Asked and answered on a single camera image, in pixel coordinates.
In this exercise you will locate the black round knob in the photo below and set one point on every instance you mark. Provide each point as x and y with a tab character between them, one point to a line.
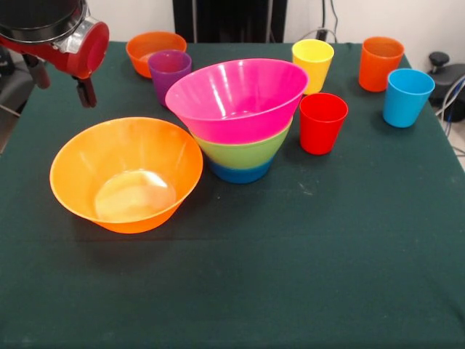
439	58

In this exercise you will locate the large orange bowl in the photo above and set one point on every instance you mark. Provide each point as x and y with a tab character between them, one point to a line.
109	156

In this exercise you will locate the blue bowl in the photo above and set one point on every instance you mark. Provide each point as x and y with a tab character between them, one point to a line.
239	175

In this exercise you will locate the grey metal leg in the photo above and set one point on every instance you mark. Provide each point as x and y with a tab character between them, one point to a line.
9	109

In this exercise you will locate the green bowl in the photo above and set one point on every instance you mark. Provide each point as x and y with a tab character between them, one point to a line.
239	154

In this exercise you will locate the red cup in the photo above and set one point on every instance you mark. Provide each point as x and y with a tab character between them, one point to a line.
319	134

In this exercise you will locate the yellow cup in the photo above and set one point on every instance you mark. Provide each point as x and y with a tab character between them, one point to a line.
316	58

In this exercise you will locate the dark green table cloth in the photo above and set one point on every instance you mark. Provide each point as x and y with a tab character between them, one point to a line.
254	272

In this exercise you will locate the purple cup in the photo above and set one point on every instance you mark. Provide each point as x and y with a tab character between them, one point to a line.
163	80

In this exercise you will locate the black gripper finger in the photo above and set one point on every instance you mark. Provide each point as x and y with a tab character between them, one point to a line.
39	74
86	92

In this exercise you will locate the small dark orange bowl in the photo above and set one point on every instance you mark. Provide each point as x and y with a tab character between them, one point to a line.
141	62

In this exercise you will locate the blue cup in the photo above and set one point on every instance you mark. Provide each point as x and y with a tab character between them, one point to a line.
403	105

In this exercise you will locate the black round base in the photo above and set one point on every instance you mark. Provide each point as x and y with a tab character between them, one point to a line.
16	87
456	72

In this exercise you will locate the orange cup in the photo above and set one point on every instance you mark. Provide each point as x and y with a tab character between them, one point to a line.
374	72

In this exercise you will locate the black power plug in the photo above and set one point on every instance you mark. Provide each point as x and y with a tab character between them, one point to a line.
322	34

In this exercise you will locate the black equipment box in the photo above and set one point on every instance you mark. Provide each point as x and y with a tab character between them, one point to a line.
4	60

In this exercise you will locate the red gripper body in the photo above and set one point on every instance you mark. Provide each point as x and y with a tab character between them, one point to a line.
95	51

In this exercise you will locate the large pink bowl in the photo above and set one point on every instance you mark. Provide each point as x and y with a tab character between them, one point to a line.
232	123

